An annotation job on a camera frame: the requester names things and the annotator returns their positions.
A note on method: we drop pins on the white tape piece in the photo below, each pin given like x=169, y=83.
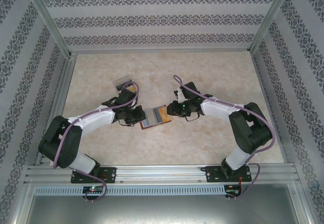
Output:
x=180, y=96

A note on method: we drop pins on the clear plastic card box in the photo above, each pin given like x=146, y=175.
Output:
x=121, y=79

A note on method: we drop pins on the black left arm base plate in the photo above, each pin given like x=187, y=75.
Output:
x=108, y=174

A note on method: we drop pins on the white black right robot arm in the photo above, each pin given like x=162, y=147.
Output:
x=220, y=108

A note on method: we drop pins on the thin aluminium frame rail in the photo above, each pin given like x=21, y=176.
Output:
x=162, y=52

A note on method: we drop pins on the grey metal sheet panel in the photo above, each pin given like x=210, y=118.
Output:
x=162, y=211

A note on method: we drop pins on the aluminium side frame rail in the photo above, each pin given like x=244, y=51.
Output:
x=271, y=102
x=66, y=69

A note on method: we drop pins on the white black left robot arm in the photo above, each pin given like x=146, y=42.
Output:
x=96, y=117

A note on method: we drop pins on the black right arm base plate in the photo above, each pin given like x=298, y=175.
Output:
x=212, y=174

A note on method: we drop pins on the aluminium frame post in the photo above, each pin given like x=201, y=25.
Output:
x=274, y=16
x=49, y=21

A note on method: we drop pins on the aluminium mounting rail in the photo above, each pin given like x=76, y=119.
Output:
x=162, y=174

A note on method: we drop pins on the black VIP card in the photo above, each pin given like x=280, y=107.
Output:
x=123, y=84

